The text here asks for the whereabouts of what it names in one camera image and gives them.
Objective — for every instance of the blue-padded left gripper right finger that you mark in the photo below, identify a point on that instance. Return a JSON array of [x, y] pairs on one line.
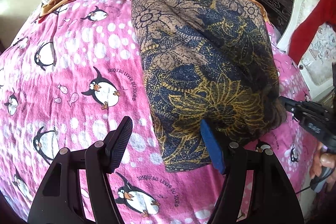
[[256, 188]]

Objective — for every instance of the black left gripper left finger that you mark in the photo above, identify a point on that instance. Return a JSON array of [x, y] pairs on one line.
[[59, 199]]

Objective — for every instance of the dark floral patterned garment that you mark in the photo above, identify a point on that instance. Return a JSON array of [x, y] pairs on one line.
[[206, 60]]

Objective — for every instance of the person's right hand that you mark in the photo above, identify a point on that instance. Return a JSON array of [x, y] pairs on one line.
[[323, 159]]

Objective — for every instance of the white ornate chair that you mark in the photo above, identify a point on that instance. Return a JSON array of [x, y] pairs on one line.
[[316, 63]]

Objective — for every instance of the red cloth on chair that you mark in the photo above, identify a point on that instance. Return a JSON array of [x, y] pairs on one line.
[[324, 12]]

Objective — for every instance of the pink penguin fleece blanket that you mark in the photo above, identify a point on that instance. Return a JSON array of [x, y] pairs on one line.
[[69, 81]]

